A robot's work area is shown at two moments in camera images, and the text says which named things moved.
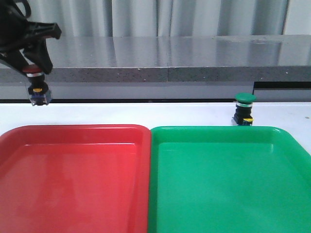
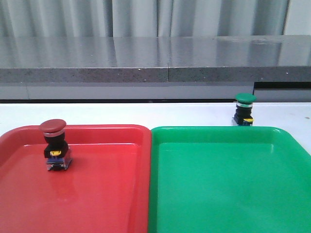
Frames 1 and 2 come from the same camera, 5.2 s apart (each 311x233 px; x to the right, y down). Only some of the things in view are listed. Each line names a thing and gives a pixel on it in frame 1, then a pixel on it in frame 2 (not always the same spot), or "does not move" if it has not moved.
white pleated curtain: x=84 y=18 does not move
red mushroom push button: x=38 y=90 to x=56 y=148
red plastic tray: x=75 y=178 does not move
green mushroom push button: x=242 y=116 does not move
